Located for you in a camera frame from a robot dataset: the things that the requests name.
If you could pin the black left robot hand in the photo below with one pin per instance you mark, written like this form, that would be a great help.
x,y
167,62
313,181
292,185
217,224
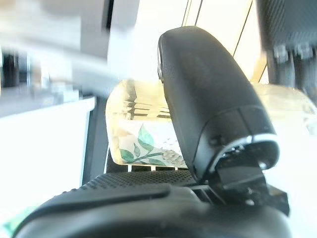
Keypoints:
x,y
289,24

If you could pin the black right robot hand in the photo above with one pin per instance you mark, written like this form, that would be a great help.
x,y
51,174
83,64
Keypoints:
x,y
210,99

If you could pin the clear tea bottle leaf label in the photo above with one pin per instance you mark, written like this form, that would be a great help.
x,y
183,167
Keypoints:
x,y
148,138

